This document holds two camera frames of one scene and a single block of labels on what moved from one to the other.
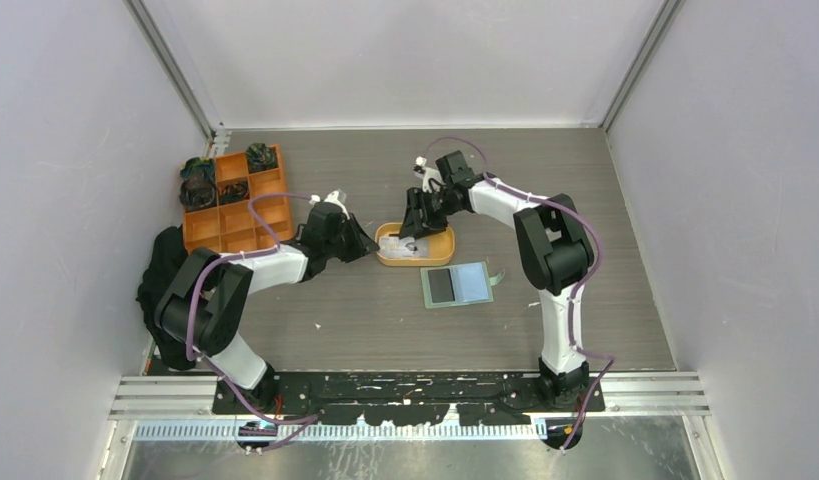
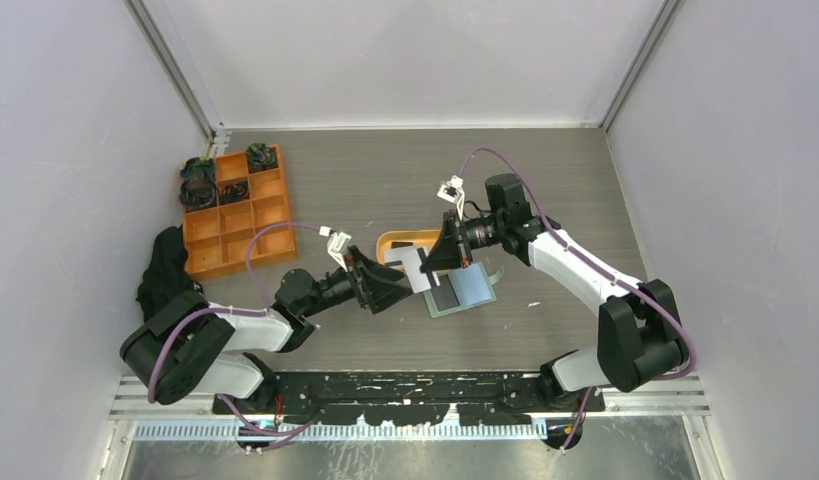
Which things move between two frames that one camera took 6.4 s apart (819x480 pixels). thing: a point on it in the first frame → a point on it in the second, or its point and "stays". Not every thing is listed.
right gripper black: [415, 200] → [449, 252]
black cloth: [168, 250] stays
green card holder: [458, 284] stays
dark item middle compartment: [234, 192] stays
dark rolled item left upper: [196, 168] stays
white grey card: [395, 246] → [418, 279]
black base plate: [416, 398] stays
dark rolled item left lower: [198, 193] stays
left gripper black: [363, 243] → [378, 286]
